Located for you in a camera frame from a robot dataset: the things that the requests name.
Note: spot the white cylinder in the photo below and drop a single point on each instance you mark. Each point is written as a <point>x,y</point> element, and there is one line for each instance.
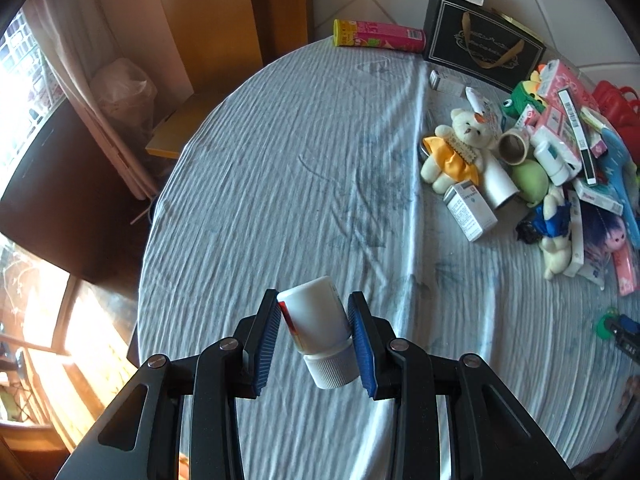
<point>497,185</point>

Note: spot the white teddy bear blue dress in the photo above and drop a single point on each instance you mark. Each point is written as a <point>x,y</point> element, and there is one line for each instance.
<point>555,255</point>

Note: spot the white plastic bottle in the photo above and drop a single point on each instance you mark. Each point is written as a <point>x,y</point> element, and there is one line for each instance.
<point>317,312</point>

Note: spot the white teddy bear yellow dress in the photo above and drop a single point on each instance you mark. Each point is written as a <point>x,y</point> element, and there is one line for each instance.
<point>462,130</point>

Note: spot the green plastic toy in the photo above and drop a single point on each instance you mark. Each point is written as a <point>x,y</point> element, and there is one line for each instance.
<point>601,327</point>

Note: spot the red toy suitcase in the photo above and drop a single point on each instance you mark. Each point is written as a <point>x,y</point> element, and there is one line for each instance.
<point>617,105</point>

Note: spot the small white green bottle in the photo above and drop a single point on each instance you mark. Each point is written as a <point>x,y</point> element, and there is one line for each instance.
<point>550,160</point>

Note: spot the black white long box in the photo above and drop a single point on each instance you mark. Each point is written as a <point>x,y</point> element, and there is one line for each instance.
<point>577,132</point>

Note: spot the white blue packet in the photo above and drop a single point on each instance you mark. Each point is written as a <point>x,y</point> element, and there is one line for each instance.
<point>592,274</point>

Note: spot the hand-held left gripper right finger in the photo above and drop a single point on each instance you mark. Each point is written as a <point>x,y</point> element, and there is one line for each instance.
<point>362,345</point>

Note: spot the pink patterned packet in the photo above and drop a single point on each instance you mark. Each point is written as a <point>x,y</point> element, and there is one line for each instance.
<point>567,85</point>

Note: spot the black gift bag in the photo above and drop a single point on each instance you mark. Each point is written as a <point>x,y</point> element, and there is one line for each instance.
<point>450,30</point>

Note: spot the small white box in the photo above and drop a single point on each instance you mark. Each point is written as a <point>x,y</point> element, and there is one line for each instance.
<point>445,82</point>

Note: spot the dark wooden table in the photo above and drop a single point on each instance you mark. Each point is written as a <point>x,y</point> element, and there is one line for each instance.
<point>65,200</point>

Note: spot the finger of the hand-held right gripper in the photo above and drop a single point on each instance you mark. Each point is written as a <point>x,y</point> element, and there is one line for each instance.
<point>627,337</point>

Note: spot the pink purple doll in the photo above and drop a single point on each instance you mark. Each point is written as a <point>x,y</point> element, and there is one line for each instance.
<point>617,240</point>

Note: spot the white grey medicine box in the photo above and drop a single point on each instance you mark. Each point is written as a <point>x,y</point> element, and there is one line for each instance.
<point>470,210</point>

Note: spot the white orange tube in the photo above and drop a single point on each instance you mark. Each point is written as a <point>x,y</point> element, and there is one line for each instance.
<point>477,102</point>

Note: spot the clear plastic bag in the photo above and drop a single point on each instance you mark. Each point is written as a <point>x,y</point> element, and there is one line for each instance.
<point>122,90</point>

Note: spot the green frog plush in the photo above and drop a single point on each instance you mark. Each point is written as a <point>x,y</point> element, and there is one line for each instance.
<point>522,97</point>

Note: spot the green soft ball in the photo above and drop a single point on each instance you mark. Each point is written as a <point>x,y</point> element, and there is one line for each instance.
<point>530,182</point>

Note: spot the pink long box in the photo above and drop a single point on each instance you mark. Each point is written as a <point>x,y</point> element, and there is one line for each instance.
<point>626,272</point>

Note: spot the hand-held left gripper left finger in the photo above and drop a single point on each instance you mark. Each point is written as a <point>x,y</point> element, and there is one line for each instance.
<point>267,340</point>

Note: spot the beige curtain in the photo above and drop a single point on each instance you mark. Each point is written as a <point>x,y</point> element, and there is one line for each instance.
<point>75,25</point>

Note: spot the pink yellow snack tube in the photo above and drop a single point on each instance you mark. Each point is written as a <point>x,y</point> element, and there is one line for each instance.
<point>380,35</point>

